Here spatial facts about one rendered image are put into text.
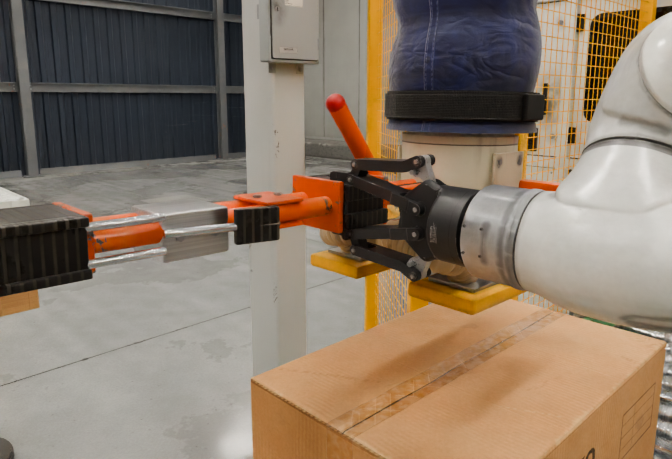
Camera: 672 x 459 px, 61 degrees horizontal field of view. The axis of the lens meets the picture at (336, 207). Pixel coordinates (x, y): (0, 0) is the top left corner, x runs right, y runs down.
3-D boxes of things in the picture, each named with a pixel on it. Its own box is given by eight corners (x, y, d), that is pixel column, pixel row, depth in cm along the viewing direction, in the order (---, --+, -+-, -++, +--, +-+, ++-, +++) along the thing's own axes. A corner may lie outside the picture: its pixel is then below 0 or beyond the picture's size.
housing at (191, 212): (195, 239, 59) (193, 197, 59) (231, 252, 55) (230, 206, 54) (130, 250, 55) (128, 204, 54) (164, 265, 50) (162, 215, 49)
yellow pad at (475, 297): (531, 252, 97) (533, 224, 96) (590, 265, 90) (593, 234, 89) (406, 296, 74) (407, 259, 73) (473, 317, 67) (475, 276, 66)
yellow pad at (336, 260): (439, 234, 110) (441, 208, 110) (485, 243, 103) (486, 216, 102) (309, 265, 87) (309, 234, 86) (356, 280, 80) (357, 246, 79)
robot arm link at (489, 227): (508, 303, 47) (448, 286, 52) (557, 279, 54) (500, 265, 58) (515, 196, 46) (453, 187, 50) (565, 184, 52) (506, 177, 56)
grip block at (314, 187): (336, 213, 76) (336, 169, 75) (392, 225, 69) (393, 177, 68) (287, 221, 70) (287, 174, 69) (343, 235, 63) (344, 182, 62)
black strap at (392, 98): (441, 117, 100) (442, 94, 100) (571, 121, 84) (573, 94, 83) (353, 118, 85) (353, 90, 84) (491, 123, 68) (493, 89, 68)
